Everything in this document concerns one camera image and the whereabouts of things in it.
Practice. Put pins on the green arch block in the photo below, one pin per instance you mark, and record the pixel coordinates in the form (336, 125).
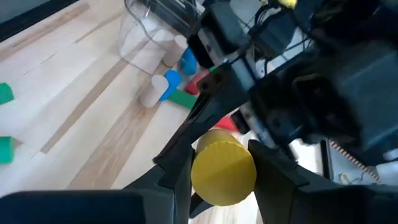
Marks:
(4, 93)

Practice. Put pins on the black mat orange striped edge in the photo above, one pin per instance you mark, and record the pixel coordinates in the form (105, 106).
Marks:
(354, 161)

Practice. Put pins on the red rectangular block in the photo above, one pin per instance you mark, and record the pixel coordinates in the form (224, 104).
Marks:
(225, 124)

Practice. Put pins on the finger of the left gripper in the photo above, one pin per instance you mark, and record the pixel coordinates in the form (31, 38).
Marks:
(217, 93)

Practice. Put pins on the red cylinder block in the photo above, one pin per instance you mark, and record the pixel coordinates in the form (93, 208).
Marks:
(194, 84)

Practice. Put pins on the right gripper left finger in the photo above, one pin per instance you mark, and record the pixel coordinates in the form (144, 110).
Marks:
(93, 208)

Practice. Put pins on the green rectangular block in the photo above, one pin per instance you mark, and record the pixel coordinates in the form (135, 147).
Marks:
(183, 99)

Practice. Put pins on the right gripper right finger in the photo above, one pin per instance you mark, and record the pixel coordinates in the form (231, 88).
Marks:
(311, 205)

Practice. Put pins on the green cylinder block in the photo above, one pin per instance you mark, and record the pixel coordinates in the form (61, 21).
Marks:
(5, 150)

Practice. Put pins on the clear plastic bin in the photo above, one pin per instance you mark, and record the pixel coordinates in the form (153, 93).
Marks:
(140, 31)

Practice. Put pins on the yellow cylinder block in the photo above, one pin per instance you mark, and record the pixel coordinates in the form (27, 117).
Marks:
(224, 174)

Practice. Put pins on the blue cylinder block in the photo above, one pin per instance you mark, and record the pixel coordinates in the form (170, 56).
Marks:
(189, 62)
(171, 82)

